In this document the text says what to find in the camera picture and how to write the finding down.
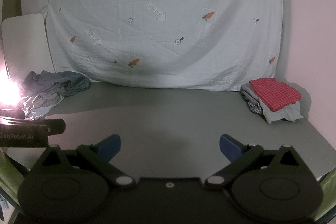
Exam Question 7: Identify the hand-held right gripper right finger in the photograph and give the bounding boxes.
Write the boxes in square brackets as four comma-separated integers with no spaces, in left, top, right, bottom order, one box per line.
[205,134,309,189]

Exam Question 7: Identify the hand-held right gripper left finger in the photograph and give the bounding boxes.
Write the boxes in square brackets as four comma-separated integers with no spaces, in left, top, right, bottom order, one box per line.
[31,134,135,189]

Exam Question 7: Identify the blue denim jeans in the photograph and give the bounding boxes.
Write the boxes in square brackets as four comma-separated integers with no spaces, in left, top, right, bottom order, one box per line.
[24,70,45,92]

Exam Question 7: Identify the light blue shirt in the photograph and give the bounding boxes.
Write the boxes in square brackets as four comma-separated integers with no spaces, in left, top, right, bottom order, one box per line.
[20,93,66,120]

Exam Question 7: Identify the black white plaid garment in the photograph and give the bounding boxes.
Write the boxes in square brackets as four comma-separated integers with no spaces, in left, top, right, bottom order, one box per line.
[241,91,263,116]

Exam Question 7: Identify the grey-green garment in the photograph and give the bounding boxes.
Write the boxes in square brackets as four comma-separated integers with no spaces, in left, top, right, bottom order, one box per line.
[39,71,91,98]

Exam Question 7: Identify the grey folded garment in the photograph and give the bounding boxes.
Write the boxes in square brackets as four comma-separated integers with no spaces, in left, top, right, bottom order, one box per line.
[241,83,304,124]

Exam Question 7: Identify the red checked folded garment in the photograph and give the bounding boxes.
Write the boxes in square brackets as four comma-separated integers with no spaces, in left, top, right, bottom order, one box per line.
[249,78,302,111]

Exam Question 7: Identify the white rounded panel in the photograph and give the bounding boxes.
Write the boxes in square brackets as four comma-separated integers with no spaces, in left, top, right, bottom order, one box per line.
[1,13,52,77]

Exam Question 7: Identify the green fabric chair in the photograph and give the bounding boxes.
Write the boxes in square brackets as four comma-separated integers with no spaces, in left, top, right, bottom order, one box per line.
[314,166,336,223]

